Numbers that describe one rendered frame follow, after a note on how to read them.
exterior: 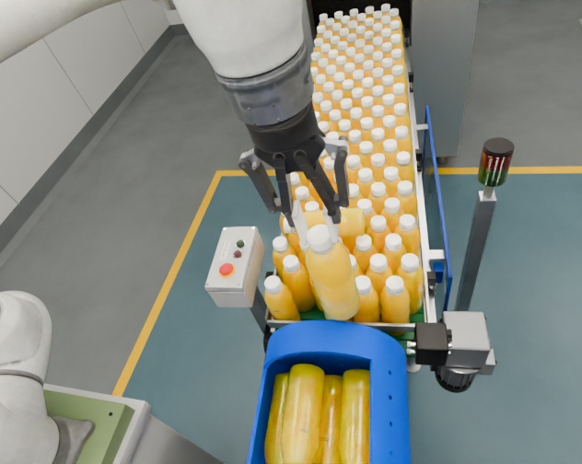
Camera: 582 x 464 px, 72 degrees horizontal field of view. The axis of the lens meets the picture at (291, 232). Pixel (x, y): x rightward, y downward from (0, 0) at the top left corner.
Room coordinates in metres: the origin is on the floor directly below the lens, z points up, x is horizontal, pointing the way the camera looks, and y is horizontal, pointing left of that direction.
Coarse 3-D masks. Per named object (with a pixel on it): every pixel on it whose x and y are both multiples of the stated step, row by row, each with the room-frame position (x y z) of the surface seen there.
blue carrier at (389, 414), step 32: (320, 320) 0.37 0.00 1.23; (288, 352) 0.34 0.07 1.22; (320, 352) 0.31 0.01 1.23; (352, 352) 0.30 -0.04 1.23; (384, 352) 0.30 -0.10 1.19; (384, 384) 0.24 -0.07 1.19; (256, 416) 0.27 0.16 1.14; (384, 416) 0.19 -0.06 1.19; (256, 448) 0.23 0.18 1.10; (384, 448) 0.15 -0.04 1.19
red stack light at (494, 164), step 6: (486, 156) 0.63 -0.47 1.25; (510, 156) 0.61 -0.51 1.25; (486, 162) 0.63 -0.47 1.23; (492, 162) 0.62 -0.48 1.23; (498, 162) 0.61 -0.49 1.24; (504, 162) 0.61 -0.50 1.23; (510, 162) 0.62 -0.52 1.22; (486, 168) 0.63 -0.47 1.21; (492, 168) 0.62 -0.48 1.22; (498, 168) 0.61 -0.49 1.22; (504, 168) 0.61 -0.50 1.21
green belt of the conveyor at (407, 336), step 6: (300, 312) 0.60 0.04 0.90; (306, 312) 0.59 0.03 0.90; (312, 312) 0.59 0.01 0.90; (318, 312) 0.58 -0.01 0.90; (420, 312) 0.49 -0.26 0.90; (306, 318) 0.58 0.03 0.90; (312, 318) 0.57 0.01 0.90; (318, 318) 0.57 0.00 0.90; (324, 318) 0.56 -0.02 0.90; (414, 318) 0.48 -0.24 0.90; (420, 318) 0.48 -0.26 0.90; (276, 330) 0.57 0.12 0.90; (390, 336) 0.45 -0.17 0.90; (396, 336) 0.45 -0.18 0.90; (402, 336) 0.44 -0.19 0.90; (408, 336) 0.44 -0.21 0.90; (402, 342) 0.43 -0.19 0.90; (408, 348) 0.41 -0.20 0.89; (408, 354) 0.40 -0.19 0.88; (414, 354) 0.40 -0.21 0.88
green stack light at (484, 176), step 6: (480, 162) 0.66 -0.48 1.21; (480, 168) 0.65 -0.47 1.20; (480, 174) 0.64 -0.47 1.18; (486, 174) 0.63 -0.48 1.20; (492, 174) 0.62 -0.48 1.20; (498, 174) 0.61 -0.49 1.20; (504, 174) 0.61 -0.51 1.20; (480, 180) 0.64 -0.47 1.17; (486, 180) 0.62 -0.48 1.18; (492, 180) 0.61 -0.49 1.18; (498, 180) 0.61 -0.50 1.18; (504, 180) 0.61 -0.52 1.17; (492, 186) 0.61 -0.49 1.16
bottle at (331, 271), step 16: (320, 256) 0.37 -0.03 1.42; (336, 256) 0.36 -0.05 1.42; (320, 272) 0.36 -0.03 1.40; (336, 272) 0.35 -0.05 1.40; (352, 272) 0.37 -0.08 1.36; (320, 288) 0.36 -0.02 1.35; (336, 288) 0.35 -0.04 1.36; (352, 288) 0.36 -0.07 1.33; (320, 304) 0.38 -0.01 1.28; (336, 304) 0.35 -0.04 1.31; (352, 304) 0.35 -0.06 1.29
